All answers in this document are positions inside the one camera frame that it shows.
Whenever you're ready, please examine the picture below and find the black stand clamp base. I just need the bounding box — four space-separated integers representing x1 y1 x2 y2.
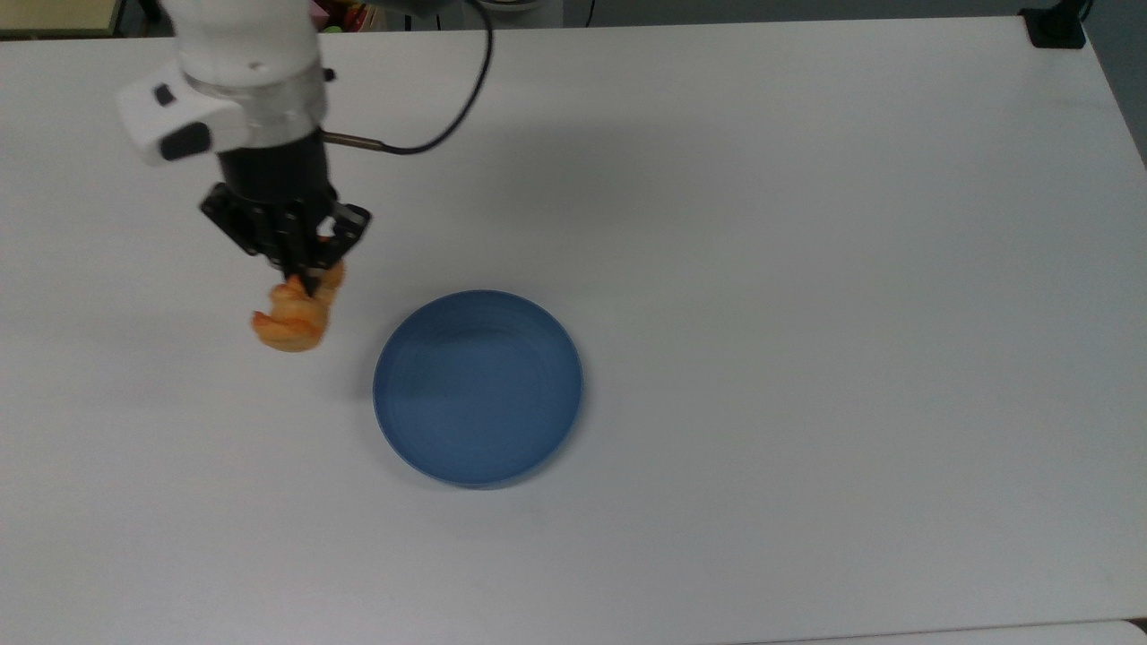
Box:
1021 0 1091 50

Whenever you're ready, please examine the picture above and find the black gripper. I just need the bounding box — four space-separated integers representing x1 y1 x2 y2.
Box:
199 130 373 298

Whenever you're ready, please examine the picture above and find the blue round plate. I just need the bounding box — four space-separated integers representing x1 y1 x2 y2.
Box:
373 288 585 490

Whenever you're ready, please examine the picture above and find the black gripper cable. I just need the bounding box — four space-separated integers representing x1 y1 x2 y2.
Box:
321 0 496 156

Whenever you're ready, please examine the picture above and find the orange twisted bread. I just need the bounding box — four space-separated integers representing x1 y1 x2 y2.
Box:
250 260 347 353

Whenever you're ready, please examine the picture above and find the tan wooden board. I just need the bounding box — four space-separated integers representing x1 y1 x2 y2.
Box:
0 0 124 39

